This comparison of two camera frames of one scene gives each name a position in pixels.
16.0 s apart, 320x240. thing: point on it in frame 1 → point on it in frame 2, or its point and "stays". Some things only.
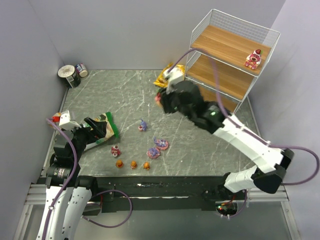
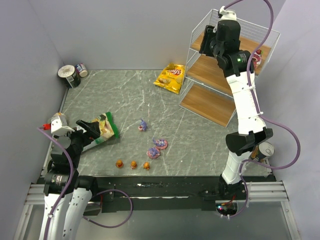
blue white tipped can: x=81 y=69 stays
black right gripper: x=171 y=99 → x=206 y=40
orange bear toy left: x=119 y=163 stays
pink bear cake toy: x=254 y=59 stays
